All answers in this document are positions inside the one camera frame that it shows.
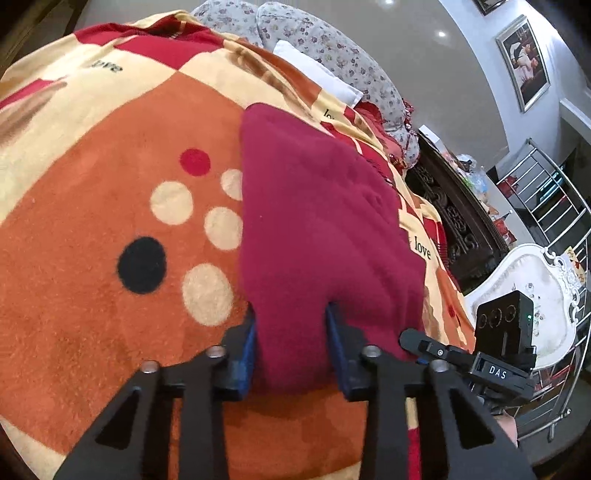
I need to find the large floral pillow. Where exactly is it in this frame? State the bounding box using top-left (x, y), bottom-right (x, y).
top-left (255, 2), bottom-right (422, 163)

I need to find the white pillow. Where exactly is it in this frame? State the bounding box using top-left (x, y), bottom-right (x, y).
top-left (271, 39), bottom-right (365, 110)

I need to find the carved dark wooden nightstand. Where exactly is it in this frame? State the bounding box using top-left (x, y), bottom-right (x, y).
top-left (405, 137), bottom-right (511, 292)

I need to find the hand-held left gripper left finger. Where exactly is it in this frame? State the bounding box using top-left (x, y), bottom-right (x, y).
top-left (53, 306), bottom-right (258, 480)

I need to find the dark red fleece garment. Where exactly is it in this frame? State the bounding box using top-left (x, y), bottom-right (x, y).
top-left (237, 103), bottom-right (428, 400)

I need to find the person's right forearm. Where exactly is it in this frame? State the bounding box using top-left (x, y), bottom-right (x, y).
top-left (502, 412), bottom-right (522, 448)

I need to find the white ornate chair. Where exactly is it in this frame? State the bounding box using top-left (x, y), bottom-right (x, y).
top-left (463, 241), bottom-right (586, 371)

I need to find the red frilled cushion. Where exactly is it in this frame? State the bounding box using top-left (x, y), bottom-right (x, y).
top-left (355, 98), bottom-right (419, 169)

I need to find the metal tube rack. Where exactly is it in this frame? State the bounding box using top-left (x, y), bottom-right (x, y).
top-left (495, 137), bottom-right (591, 445)

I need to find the printed orange red blanket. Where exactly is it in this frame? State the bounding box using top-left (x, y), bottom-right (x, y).
top-left (0, 13), bottom-right (480, 480)

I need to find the small floral pillow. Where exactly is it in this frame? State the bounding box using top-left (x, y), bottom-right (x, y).
top-left (191, 0), bottom-right (265, 48)

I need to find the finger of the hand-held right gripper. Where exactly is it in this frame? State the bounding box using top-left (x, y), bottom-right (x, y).
top-left (399, 328), bottom-right (472, 371)

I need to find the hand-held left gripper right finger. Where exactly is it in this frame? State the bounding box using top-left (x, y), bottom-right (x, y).
top-left (325, 306), bottom-right (537, 480)

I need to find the pile of nightstand clutter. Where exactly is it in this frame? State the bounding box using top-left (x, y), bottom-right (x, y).
top-left (441, 150), bottom-right (519, 246)

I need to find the grey framed wedding picture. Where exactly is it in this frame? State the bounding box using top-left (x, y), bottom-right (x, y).
top-left (494, 14), bottom-right (552, 114)

